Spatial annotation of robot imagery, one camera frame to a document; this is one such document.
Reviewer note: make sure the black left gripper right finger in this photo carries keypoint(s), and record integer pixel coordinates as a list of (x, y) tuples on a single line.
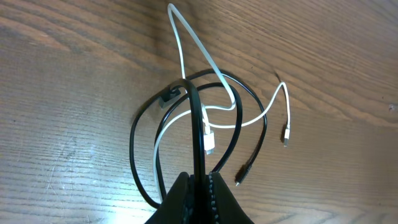
[(224, 208)]

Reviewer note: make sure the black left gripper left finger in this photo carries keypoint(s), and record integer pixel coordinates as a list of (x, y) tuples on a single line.
[(177, 207)]

